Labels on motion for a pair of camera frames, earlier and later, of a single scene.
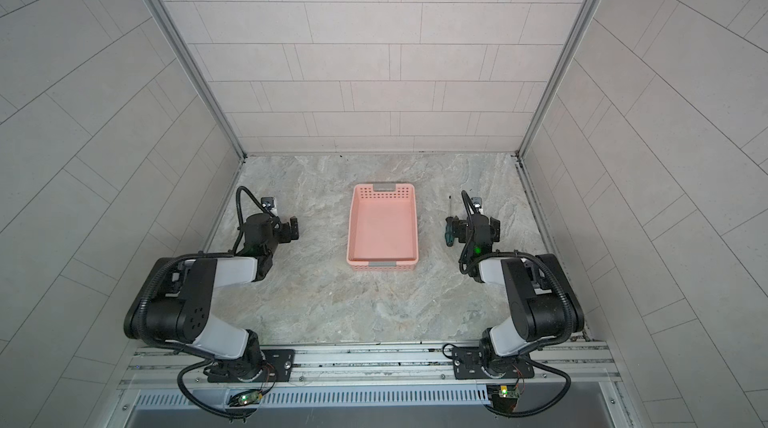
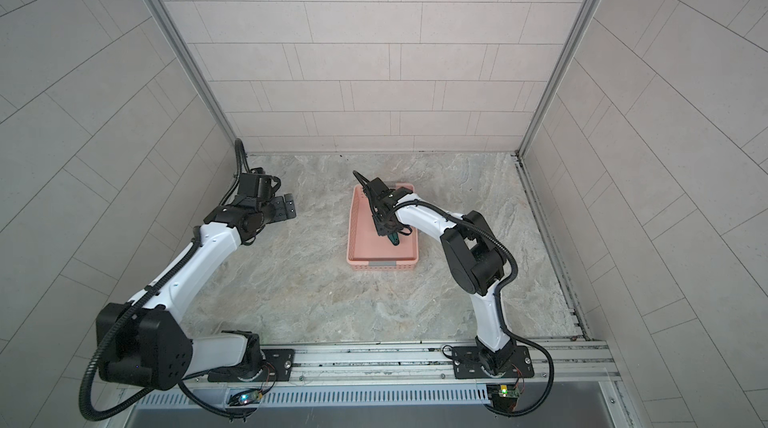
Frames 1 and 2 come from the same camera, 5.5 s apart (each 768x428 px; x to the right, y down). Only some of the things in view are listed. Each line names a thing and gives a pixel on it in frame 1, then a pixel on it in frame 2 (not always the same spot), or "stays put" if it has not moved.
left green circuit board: [245, 398] stays put
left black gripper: [294, 227] → [283, 213]
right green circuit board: [504, 398] stays put
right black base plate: [469, 363] stays put
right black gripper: [497, 227] → [377, 216]
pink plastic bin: [383, 228] stays put
